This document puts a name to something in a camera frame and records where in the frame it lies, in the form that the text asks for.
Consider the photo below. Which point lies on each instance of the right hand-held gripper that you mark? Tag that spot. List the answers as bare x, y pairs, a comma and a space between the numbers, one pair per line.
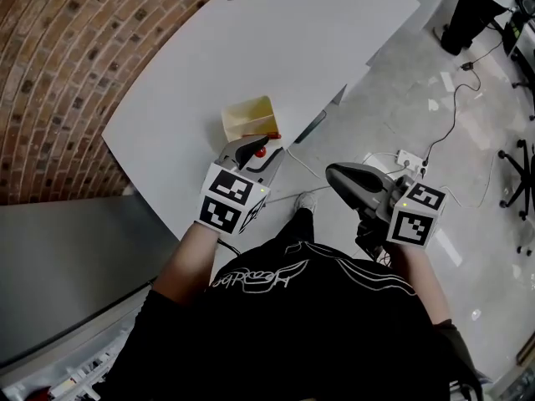
376, 194

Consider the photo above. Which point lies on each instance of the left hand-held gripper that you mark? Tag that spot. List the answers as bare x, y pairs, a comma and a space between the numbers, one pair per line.
229, 201

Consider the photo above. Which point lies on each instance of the yellow translucent pen holder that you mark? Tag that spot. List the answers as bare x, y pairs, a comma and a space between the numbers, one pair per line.
250, 115

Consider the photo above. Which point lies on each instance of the person's left forearm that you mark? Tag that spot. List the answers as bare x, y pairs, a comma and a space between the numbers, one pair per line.
188, 261

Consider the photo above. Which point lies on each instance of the person's right forearm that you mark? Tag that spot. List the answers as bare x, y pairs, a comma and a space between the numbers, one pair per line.
422, 282

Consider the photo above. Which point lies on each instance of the white power strip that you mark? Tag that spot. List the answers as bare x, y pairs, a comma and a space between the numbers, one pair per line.
411, 159

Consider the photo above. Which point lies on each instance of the person's white shoe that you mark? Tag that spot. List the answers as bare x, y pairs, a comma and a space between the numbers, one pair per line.
306, 202

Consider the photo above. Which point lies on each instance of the grey table leg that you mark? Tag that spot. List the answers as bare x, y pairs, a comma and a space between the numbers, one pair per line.
319, 117

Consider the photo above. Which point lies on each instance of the person's black trouser leg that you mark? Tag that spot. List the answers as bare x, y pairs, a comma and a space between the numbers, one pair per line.
299, 228

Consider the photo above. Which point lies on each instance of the black office chair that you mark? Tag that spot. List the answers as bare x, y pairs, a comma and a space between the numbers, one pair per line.
520, 182

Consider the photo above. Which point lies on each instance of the black power adapter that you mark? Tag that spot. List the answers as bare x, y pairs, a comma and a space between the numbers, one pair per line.
467, 66

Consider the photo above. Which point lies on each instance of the person's black printed shirt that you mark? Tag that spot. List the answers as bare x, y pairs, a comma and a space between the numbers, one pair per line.
292, 332

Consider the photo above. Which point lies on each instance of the black chair base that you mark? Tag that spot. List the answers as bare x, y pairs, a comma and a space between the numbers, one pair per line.
526, 86

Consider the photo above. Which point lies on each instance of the black floor stand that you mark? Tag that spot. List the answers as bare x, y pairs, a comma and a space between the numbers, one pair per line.
470, 11

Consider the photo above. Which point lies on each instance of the grey cabinet top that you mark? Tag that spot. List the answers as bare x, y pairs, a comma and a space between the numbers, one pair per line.
71, 265

